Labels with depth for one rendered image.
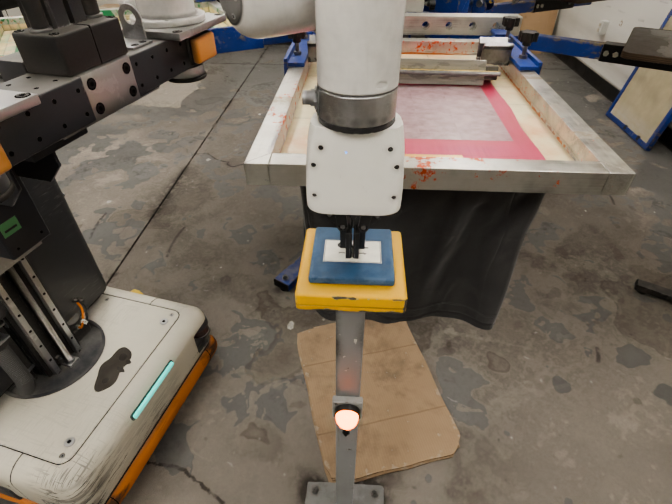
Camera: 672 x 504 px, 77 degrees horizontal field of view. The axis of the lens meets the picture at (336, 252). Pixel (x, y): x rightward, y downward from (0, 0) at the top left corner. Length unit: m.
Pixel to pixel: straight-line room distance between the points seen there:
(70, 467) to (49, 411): 0.19
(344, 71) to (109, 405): 1.11
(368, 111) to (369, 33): 0.06
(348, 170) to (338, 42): 0.12
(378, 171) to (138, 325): 1.16
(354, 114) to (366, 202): 0.10
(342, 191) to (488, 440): 1.20
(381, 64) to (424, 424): 1.24
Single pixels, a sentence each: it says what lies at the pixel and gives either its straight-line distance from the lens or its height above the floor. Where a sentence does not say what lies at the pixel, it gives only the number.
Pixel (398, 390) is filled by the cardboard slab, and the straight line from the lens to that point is 1.53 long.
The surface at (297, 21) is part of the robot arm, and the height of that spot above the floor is 1.22.
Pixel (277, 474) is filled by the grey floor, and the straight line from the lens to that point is 1.42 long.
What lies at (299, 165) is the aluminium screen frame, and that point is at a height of 0.99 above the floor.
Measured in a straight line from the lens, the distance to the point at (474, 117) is 0.96.
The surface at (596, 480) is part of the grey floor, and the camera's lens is 1.59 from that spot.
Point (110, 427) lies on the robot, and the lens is 1.29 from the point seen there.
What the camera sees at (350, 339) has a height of 0.82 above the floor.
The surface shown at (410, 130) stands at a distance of 0.87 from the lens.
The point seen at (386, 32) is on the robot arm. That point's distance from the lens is 0.38.
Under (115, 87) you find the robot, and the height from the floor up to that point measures 1.09.
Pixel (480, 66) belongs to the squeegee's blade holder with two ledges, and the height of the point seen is 1.00.
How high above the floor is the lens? 1.30
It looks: 40 degrees down
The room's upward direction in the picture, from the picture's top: straight up
